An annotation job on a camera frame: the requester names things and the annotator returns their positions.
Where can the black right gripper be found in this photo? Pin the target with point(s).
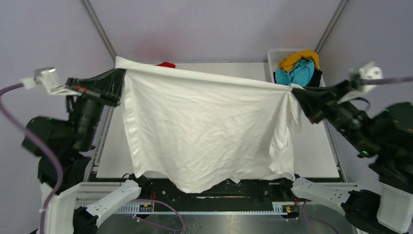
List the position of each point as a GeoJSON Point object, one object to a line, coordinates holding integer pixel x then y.
{"type": "Point", "coordinates": [315, 100]}

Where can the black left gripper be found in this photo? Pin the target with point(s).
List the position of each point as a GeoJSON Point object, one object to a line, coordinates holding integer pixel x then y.
{"type": "Point", "coordinates": [107, 86]}

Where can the white t shirt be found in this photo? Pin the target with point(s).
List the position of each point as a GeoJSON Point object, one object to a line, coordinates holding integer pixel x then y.
{"type": "Point", "coordinates": [199, 129]}

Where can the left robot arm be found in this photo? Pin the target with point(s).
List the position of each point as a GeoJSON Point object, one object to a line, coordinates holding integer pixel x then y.
{"type": "Point", "coordinates": [61, 144]}

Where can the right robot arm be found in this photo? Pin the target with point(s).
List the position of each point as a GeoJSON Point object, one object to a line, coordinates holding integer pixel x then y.
{"type": "Point", "coordinates": [387, 137]}

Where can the black t shirt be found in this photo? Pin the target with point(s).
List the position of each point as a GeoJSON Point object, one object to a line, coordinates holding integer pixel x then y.
{"type": "Point", "coordinates": [315, 79]}

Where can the teal t shirt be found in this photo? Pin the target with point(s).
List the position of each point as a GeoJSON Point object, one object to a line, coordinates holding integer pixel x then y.
{"type": "Point", "coordinates": [301, 73]}

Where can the yellow t shirt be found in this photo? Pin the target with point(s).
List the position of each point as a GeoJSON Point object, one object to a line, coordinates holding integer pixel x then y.
{"type": "Point", "coordinates": [289, 62]}

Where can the white plastic laundry basket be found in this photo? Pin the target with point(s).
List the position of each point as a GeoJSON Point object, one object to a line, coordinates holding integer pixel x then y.
{"type": "Point", "coordinates": [277, 55]}

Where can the red folded t shirt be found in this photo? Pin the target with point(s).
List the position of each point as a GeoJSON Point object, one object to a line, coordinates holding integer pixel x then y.
{"type": "Point", "coordinates": [167, 64]}

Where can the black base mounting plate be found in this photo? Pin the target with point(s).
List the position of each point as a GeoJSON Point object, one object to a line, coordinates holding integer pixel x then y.
{"type": "Point", "coordinates": [255, 197]}

